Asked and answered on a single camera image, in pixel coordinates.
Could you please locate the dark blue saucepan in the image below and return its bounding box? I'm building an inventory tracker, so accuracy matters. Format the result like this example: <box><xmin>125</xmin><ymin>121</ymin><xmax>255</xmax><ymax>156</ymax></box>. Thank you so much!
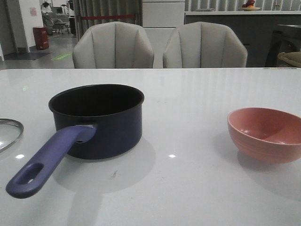
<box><xmin>6</xmin><ymin>84</ymin><xmax>144</xmax><ymax>199</ymax></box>

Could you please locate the right beige chair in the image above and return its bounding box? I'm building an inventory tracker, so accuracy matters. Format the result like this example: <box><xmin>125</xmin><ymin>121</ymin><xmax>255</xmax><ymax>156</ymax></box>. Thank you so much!
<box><xmin>163</xmin><ymin>22</ymin><xmax>248</xmax><ymax>68</ymax></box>

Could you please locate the left beige chair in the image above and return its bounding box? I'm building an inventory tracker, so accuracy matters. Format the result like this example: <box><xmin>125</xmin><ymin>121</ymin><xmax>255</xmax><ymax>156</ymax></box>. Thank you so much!
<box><xmin>72</xmin><ymin>22</ymin><xmax>154</xmax><ymax>69</ymax></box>

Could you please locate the white cabinet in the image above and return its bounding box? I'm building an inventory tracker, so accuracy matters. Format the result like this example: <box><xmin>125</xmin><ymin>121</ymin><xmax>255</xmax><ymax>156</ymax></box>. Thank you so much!
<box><xmin>142</xmin><ymin>0</ymin><xmax>185</xmax><ymax>68</ymax></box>

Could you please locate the glass lid blue knob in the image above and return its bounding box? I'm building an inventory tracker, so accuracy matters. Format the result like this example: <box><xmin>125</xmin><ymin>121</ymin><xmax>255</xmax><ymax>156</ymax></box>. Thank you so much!
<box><xmin>0</xmin><ymin>118</ymin><xmax>24</xmax><ymax>152</ymax></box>

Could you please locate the olive cushion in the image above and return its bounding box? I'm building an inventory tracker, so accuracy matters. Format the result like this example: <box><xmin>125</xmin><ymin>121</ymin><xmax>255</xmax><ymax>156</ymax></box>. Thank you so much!
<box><xmin>277</xmin><ymin>51</ymin><xmax>301</xmax><ymax>68</ymax></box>

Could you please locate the pink bowl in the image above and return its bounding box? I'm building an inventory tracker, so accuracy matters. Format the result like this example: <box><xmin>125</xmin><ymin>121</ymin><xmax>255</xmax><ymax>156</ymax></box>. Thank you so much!
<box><xmin>227</xmin><ymin>107</ymin><xmax>301</xmax><ymax>163</ymax></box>

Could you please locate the fruit plate on counter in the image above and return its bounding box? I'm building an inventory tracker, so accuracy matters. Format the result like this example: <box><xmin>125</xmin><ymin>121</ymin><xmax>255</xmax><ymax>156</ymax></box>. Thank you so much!
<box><xmin>240</xmin><ymin>0</ymin><xmax>261</xmax><ymax>11</ymax></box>

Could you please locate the dark grey counter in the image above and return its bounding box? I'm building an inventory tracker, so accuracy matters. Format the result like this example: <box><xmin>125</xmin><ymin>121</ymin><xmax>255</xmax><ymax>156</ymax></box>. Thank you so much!
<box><xmin>184</xmin><ymin>11</ymin><xmax>301</xmax><ymax>67</ymax></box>

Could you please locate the beige chair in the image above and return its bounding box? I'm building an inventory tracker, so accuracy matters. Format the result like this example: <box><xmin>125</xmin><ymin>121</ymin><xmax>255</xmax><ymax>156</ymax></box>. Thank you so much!
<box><xmin>163</xmin><ymin>22</ymin><xmax>248</xmax><ymax>68</ymax></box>
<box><xmin>72</xmin><ymin>22</ymin><xmax>154</xmax><ymax>69</ymax></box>

